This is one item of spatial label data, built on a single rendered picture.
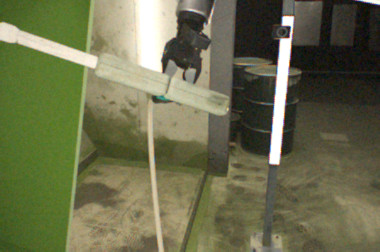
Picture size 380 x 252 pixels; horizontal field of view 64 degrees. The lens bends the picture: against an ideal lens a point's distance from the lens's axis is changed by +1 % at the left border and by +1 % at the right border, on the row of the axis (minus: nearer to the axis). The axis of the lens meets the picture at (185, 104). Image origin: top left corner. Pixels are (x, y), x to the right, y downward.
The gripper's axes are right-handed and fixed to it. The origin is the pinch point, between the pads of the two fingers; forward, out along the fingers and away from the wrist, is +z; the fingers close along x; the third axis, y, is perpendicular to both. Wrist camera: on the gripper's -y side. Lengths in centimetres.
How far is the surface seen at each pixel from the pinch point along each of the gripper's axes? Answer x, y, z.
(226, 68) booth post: -88, 150, -62
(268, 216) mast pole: -110, 91, 38
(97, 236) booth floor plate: -22, 143, 80
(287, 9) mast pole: -64, 54, -69
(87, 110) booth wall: 1, 237, 0
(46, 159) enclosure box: 22, 59, 28
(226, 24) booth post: -73, 141, -92
